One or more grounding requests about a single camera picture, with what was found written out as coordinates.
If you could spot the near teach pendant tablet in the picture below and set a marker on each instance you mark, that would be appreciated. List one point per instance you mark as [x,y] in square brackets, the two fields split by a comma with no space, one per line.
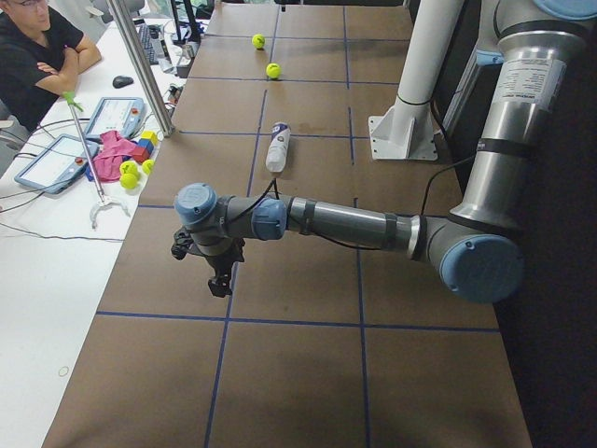
[56,167]

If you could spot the red cube block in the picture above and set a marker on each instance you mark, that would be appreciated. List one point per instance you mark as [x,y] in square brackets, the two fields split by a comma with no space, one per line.
[140,154]

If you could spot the yellow cube block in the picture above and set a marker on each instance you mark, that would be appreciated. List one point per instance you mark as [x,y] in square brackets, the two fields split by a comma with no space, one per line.
[149,136]

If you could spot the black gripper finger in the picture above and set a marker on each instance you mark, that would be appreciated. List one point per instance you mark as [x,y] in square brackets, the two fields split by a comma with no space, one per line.
[219,285]

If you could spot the yellow tennis ball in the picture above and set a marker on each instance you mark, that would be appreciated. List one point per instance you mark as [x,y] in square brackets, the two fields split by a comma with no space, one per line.
[273,70]
[258,41]

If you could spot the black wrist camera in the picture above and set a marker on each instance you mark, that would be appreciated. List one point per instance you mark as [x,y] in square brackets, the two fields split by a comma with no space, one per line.
[182,244]

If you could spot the spare tennis ball three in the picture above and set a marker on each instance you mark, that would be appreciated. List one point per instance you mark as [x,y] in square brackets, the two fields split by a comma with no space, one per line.
[147,166]

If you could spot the black computer mouse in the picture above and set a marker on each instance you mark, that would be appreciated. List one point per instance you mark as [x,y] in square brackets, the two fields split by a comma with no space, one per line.
[120,82]

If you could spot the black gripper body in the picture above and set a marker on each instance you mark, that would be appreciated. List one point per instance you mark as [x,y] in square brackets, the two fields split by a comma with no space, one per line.
[220,264]

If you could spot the far teach pendant tablet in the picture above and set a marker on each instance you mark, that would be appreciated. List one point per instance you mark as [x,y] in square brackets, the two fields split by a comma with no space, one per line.
[121,114]

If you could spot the white tennis ball can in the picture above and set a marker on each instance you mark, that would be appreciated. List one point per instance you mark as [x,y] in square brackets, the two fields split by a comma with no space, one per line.
[278,148]

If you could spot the aluminium frame post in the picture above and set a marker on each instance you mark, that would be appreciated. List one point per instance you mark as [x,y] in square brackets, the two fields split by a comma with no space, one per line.
[123,19]

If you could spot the black keyboard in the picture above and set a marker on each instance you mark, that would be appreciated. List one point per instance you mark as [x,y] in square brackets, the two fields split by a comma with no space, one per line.
[143,32]

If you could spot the blue cube block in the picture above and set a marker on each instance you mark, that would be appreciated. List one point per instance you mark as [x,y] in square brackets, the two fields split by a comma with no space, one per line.
[146,145]

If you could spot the white camera mast with base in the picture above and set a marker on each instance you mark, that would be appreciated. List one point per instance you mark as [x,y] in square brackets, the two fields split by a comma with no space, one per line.
[405,132]

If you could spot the reacher grabber stick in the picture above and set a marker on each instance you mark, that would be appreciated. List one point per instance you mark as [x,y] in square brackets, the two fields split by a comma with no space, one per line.
[104,201]

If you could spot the pink cloth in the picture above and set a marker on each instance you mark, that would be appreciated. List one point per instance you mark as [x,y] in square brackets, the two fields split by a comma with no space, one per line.
[107,162]

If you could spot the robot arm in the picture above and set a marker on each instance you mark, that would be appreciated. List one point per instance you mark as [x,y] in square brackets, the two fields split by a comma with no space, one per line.
[474,247]

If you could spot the teach pendant tablet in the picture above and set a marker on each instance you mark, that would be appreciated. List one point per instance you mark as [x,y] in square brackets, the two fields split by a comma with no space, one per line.
[56,167]
[121,114]

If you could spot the spare tennis ball two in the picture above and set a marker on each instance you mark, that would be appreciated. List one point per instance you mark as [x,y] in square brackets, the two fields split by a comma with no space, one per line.
[129,180]

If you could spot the seated person in black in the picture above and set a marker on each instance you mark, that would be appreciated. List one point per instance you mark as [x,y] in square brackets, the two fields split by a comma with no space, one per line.
[42,56]

